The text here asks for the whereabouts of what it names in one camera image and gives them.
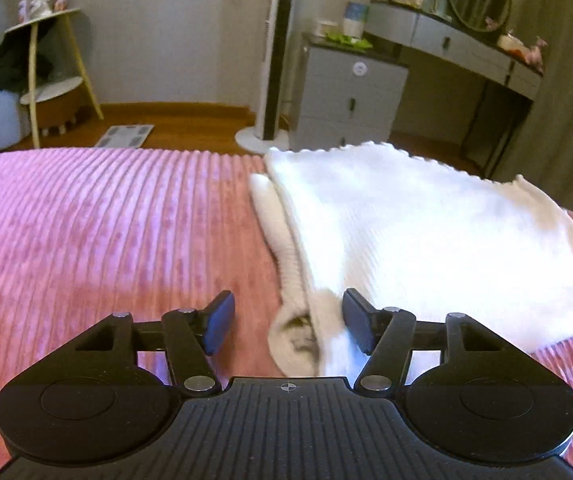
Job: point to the wooden tiered shelf stand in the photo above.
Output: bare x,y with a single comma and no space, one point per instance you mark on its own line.
34,60

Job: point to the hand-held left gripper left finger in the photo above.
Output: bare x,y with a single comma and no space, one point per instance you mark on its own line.
219,322

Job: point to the white waste bin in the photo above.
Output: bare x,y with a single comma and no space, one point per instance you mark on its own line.
0,120

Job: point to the grey-green curtain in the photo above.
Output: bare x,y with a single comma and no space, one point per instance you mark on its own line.
561,85

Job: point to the white cup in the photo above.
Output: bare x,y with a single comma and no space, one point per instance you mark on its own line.
326,27

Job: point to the grey bathroom scale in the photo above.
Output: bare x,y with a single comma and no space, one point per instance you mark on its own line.
126,136

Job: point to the white tower fan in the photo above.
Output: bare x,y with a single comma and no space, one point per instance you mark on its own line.
277,60

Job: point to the white ribbed sweater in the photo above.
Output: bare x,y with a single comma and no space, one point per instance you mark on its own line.
416,220

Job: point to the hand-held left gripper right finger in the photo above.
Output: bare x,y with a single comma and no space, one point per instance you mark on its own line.
359,322

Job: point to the brown round stool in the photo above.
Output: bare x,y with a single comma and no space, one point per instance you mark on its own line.
61,110

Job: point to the green packet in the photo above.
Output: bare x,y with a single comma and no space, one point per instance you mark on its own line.
349,41

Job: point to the black garment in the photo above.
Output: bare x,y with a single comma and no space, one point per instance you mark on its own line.
6,72

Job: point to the grey vanity desk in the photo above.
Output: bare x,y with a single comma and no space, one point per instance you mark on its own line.
466,50

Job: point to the grey nightstand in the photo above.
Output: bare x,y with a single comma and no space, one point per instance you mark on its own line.
346,95

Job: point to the pale blue bottle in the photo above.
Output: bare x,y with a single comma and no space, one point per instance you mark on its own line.
443,2

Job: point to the pink plush toy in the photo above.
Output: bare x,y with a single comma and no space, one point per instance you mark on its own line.
528,52

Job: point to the pink ribbed blanket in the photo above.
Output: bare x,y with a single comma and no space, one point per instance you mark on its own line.
91,220

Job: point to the blue and white container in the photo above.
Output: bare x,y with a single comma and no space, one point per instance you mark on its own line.
356,20

